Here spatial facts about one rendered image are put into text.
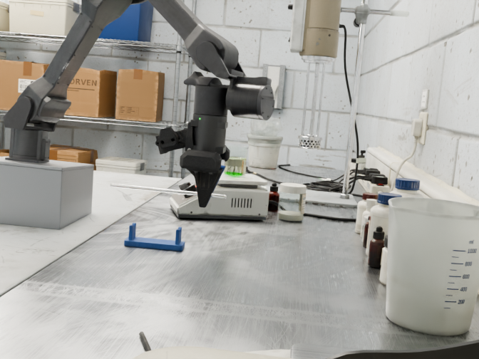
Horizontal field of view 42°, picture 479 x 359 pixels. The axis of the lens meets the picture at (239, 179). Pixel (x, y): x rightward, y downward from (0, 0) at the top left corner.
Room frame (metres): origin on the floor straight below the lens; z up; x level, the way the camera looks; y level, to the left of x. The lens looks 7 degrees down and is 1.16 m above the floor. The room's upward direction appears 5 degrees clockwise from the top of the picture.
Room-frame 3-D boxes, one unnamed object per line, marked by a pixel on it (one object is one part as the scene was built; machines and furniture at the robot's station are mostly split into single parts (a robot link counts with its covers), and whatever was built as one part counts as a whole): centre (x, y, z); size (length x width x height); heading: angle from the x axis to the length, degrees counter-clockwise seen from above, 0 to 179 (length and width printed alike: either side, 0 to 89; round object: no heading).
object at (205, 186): (1.01, 0.06, 1.01); 0.06 x 0.04 x 0.07; 86
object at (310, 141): (1.72, -0.19, 1.17); 0.07 x 0.07 x 0.25
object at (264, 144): (2.43, -0.09, 1.01); 0.14 x 0.14 x 0.21
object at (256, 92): (1.02, 0.02, 1.19); 0.12 x 0.08 x 0.11; 65
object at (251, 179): (1.38, 0.01, 0.98); 0.12 x 0.12 x 0.01; 15
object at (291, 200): (1.38, -0.12, 0.94); 0.06 x 0.06 x 0.08
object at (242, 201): (1.37, 0.03, 0.94); 0.22 x 0.13 x 0.08; 105
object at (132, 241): (1.03, 0.14, 0.92); 0.10 x 0.03 x 0.04; 86
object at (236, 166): (1.36, 0.01, 1.02); 0.06 x 0.05 x 0.08; 35
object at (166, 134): (1.03, 0.11, 1.09); 0.07 x 0.07 x 0.06; 85
